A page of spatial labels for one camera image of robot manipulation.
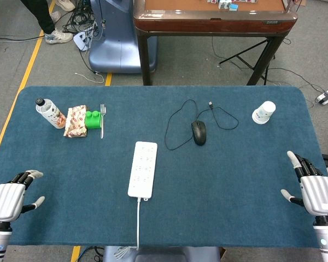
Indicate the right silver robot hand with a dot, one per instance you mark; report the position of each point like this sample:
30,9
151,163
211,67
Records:
315,191

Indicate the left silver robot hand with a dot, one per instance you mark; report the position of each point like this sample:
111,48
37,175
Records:
6,200

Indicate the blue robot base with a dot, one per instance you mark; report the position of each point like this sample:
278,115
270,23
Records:
117,41

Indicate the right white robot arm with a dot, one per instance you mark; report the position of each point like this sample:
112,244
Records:
326,237

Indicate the white paper cup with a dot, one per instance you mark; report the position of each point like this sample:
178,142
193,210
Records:
263,112

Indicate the white printed bottle black cap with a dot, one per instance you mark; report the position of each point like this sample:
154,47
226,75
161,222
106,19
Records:
50,113

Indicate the crumpled printed snack wrapper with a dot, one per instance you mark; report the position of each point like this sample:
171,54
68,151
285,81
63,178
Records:
75,121

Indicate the green toy block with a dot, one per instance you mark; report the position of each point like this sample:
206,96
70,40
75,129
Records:
93,119

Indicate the silver metal fork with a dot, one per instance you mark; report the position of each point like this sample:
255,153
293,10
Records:
102,120

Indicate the black computer mouse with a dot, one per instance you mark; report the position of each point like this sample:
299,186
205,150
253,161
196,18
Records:
199,133

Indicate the blue table cloth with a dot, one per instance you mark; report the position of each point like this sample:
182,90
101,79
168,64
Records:
164,169

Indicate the grey robot torso base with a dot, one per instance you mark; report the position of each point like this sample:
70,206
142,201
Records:
161,253

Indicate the white sneaker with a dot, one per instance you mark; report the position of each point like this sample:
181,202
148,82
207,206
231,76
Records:
58,36
65,4

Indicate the person leg black trousers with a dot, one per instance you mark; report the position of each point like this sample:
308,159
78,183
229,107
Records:
39,16

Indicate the brown mahjong table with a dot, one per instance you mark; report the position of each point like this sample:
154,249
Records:
216,19

